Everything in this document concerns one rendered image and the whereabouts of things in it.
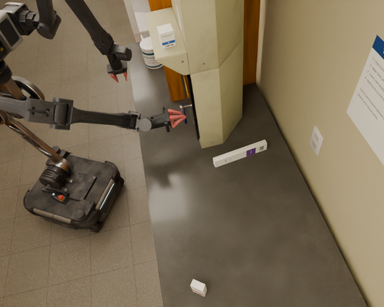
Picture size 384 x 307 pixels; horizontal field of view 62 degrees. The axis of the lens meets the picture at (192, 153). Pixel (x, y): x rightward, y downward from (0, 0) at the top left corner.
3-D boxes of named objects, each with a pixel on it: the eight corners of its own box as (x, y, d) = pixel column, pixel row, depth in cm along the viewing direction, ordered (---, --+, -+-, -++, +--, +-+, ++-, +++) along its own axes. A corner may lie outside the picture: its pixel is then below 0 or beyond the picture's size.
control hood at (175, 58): (175, 28, 140) (172, 6, 132) (190, 74, 121) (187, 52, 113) (150, 33, 140) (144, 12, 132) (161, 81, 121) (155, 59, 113)
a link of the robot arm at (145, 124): (128, 110, 146) (126, 128, 147) (125, 109, 134) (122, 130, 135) (155, 114, 147) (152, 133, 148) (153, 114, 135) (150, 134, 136)
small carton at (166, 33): (172, 37, 119) (169, 22, 114) (176, 45, 116) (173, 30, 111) (160, 41, 119) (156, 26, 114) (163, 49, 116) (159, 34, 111)
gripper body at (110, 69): (127, 70, 165) (123, 58, 159) (108, 75, 164) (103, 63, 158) (127, 63, 168) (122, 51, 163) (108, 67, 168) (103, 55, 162)
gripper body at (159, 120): (165, 106, 146) (149, 109, 146) (169, 122, 140) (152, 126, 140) (167, 116, 151) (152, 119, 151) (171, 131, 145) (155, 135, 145)
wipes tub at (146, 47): (164, 54, 207) (159, 33, 195) (167, 66, 199) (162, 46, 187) (144, 58, 207) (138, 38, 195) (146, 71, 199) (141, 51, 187)
